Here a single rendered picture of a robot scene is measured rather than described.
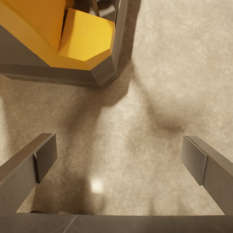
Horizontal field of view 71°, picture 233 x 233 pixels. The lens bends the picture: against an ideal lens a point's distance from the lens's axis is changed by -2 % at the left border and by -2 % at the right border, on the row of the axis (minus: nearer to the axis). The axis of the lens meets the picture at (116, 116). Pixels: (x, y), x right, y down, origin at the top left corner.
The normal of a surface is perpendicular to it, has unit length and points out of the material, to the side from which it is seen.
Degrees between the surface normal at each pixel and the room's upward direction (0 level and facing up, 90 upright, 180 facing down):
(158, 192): 0
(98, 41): 22
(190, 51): 0
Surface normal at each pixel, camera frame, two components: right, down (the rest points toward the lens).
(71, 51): 0.27, -0.11
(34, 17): 0.91, 0.08
